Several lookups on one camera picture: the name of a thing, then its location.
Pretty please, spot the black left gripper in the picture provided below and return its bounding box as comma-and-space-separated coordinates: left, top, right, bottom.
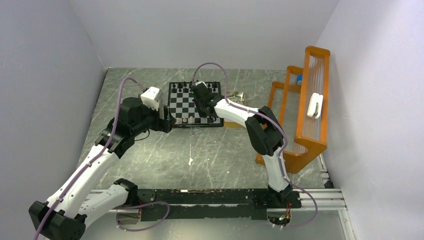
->
131, 99, 176, 136

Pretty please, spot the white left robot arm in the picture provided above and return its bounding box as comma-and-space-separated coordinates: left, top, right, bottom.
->
28, 97, 176, 240

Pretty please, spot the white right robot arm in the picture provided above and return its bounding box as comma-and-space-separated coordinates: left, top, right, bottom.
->
190, 81, 293, 207

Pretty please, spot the black white chess board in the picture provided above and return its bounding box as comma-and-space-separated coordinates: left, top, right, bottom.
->
167, 92, 224, 128

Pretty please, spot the yellow tray of white pieces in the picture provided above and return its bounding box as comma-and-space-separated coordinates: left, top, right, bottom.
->
223, 91, 247, 128

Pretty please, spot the orange wooden rack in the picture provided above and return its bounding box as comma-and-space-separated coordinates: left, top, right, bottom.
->
267, 46, 331, 174

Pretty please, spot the blue cap bottle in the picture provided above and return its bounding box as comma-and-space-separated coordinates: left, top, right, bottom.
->
296, 74, 303, 85

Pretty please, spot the white clip object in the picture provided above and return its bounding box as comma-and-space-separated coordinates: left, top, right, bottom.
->
306, 92, 324, 119

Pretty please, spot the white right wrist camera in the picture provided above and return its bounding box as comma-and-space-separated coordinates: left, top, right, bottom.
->
194, 81, 207, 88

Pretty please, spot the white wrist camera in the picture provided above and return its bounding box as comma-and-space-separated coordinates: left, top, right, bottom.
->
139, 86, 163, 111
194, 81, 207, 88

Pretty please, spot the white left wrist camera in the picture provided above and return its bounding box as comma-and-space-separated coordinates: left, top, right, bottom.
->
139, 86, 163, 111

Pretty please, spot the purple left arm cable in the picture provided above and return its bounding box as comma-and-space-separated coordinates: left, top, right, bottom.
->
32, 77, 147, 240

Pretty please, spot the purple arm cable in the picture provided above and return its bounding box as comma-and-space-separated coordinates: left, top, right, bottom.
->
191, 62, 319, 230
32, 77, 147, 240

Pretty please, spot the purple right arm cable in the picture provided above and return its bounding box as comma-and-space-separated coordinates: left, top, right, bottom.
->
191, 62, 319, 230

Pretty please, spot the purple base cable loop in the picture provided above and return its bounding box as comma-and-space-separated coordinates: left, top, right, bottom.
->
115, 200, 171, 232

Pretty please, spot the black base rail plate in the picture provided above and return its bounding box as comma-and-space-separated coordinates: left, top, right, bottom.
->
137, 188, 302, 222

